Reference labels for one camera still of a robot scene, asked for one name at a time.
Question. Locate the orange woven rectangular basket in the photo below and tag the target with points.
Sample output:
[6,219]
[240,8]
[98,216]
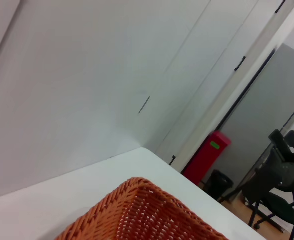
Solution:
[141,215]

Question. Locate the red box with green label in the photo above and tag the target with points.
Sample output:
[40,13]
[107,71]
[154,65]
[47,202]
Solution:
[206,157]

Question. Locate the black waste bin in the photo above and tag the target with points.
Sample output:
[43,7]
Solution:
[219,185]

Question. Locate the grey partition panel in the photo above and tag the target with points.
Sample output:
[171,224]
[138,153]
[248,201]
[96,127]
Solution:
[274,100]

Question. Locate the black office chair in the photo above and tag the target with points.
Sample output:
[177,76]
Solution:
[284,170]

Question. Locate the beige door frame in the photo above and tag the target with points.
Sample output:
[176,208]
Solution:
[239,95]

